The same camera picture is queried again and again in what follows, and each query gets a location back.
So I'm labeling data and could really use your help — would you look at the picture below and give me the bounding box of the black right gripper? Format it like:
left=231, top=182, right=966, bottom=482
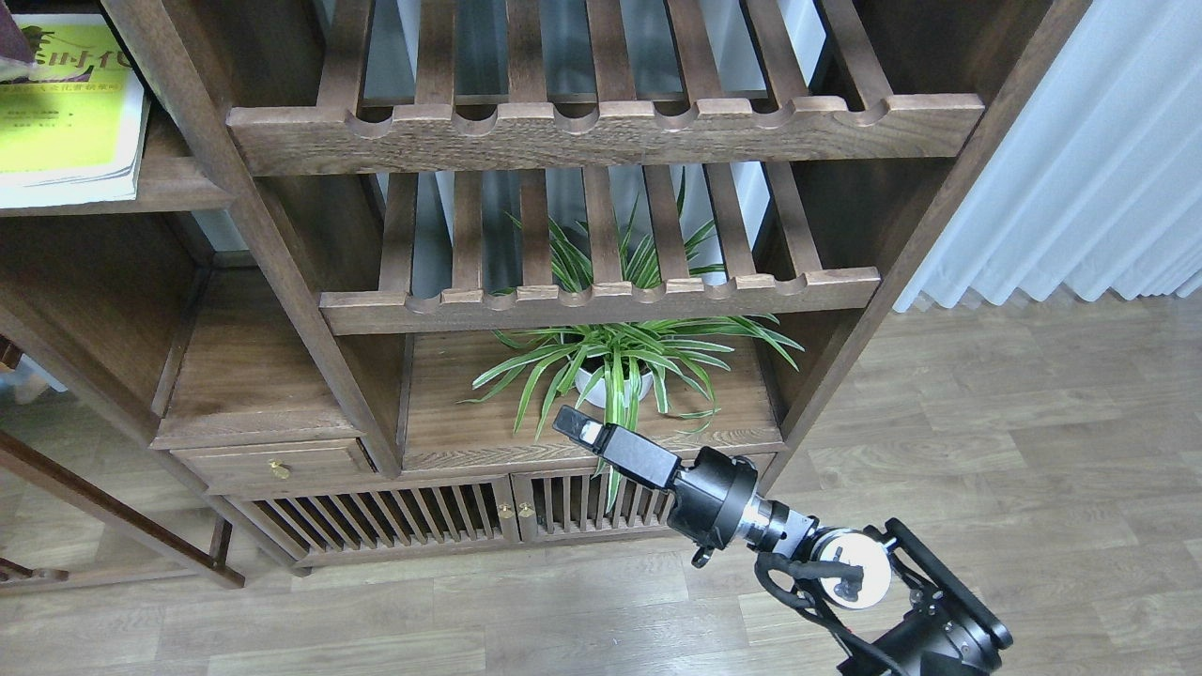
left=553, top=404, right=758, bottom=568

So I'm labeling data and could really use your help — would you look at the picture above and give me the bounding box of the yellow green book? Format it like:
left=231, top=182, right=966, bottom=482
left=1, top=13, right=149, bottom=208

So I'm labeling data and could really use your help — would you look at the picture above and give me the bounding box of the dark maroon book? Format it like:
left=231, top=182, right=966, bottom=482
left=1, top=6, right=36, bottom=81

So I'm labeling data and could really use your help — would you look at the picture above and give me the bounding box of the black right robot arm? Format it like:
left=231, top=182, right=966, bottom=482
left=553, top=407, right=1014, bottom=675

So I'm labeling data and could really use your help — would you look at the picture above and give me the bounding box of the green spider plant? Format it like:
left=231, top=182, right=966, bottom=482
left=460, top=168, right=807, bottom=515

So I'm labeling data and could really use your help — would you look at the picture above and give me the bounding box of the dark wooden bookshelf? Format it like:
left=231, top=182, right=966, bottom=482
left=2, top=1, right=1089, bottom=573

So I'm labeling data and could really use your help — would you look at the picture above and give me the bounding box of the brass drawer knob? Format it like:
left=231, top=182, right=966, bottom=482
left=268, top=459, right=291, bottom=481

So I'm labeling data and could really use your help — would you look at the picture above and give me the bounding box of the white pleated curtain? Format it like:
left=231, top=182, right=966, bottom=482
left=894, top=1, right=1201, bottom=312

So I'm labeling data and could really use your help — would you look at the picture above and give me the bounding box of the dark wooden side frame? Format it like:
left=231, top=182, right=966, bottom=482
left=0, top=343, right=246, bottom=600

